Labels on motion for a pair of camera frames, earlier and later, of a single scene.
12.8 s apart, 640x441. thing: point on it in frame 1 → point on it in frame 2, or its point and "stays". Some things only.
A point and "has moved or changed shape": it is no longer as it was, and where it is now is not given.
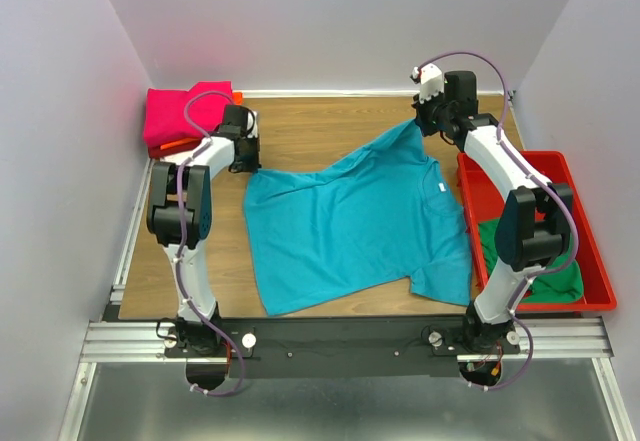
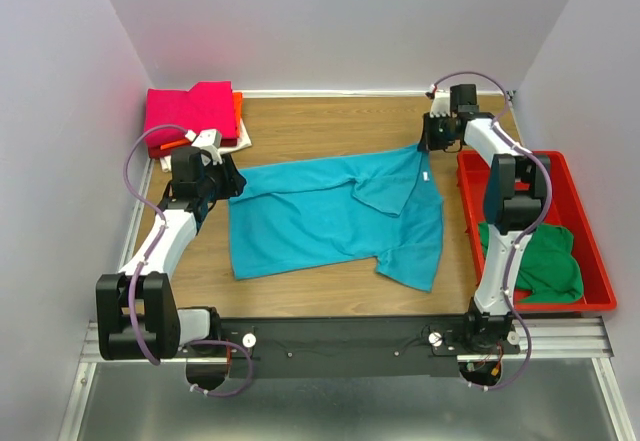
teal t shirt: (384, 212) has moved or changed shape
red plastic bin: (485, 197) stays
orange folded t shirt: (237, 99) stays
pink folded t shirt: (165, 120) stays
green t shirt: (560, 282) stays
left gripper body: (250, 160) → (219, 180)
